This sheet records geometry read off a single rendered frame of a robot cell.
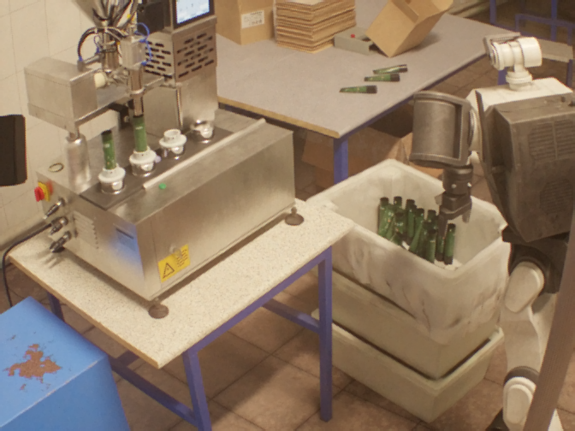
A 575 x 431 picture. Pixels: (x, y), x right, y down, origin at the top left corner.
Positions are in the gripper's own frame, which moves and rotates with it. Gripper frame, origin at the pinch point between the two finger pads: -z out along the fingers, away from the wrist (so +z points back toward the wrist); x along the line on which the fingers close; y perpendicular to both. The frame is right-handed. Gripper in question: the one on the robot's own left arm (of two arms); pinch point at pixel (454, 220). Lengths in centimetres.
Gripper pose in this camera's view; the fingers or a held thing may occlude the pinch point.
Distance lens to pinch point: 232.1
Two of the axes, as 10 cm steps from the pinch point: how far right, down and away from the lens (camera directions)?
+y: -6.4, -3.9, 6.6
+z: -0.3, -8.5, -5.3
